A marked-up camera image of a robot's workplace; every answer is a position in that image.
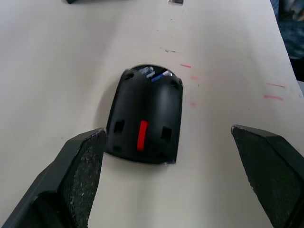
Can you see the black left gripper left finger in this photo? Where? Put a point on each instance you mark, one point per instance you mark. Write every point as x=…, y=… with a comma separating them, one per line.
x=59, y=180

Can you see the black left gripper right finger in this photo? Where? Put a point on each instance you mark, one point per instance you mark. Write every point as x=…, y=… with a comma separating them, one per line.
x=273, y=178

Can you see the black mouse cover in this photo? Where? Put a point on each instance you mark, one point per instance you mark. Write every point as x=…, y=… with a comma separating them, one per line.
x=142, y=102

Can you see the blue battery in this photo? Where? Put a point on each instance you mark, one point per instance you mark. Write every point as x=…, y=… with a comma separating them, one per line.
x=158, y=78

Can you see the black mouse base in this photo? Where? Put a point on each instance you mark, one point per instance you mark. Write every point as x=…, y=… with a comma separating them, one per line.
x=152, y=64

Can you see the blue checked trouser leg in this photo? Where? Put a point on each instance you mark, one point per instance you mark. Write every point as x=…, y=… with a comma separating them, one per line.
x=292, y=28

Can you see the flat black object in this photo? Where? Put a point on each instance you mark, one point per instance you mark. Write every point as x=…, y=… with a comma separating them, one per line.
x=95, y=1

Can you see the small black object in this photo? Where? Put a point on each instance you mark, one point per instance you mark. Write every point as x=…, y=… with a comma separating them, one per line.
x=177, y=1

